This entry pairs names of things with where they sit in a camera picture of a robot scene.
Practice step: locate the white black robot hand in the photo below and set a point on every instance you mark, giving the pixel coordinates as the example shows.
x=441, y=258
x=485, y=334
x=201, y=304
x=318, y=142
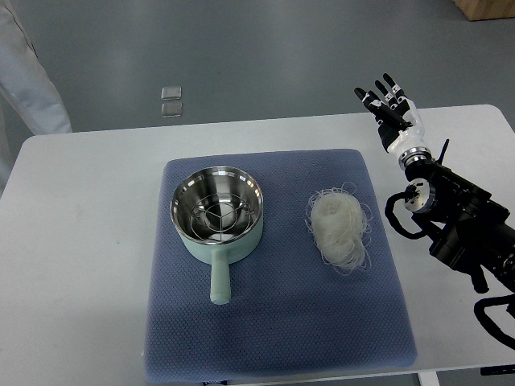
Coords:
x=399, y=125

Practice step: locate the white vermicelli bundle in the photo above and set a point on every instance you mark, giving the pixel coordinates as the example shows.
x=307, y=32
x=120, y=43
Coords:
x=340, y=225

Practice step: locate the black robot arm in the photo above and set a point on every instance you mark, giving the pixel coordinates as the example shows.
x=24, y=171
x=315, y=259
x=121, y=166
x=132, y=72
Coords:
x=466, y=227

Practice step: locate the mint green pot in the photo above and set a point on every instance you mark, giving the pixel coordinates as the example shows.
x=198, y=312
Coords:
x=217, y=184

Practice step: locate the wooden box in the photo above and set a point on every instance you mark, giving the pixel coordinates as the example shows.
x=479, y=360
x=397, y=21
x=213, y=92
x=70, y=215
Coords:
x=480, y=10

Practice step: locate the blue textured mat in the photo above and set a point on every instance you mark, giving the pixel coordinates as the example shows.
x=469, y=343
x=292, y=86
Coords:
x=290, y=312

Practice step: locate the lower metal floor plate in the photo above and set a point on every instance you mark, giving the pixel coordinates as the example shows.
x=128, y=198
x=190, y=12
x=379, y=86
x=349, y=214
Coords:
x=172, y=109

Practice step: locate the metal floor plate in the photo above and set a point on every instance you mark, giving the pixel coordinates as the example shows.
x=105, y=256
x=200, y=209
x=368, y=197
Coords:
x=172, y=109
x=171, y=93

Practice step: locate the upper metal floor plate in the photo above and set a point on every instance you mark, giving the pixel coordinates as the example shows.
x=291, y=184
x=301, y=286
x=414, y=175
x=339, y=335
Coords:
x=171, y=93

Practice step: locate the white table leg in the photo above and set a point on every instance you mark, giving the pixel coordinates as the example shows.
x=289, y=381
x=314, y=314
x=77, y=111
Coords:
x=428, y=379

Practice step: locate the person in white clothing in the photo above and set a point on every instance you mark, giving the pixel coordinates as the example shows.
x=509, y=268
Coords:
x=25, y=84

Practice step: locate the wire steaming rack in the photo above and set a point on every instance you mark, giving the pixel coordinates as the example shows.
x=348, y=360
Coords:
x=219, y=221

